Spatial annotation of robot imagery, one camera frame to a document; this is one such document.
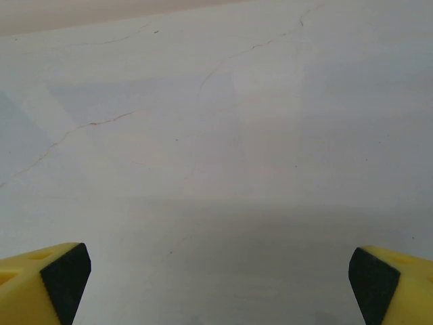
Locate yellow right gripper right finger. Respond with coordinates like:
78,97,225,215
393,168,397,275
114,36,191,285
348,246,433,325

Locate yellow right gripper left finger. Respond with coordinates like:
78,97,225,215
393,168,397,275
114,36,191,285
0,242,91,325

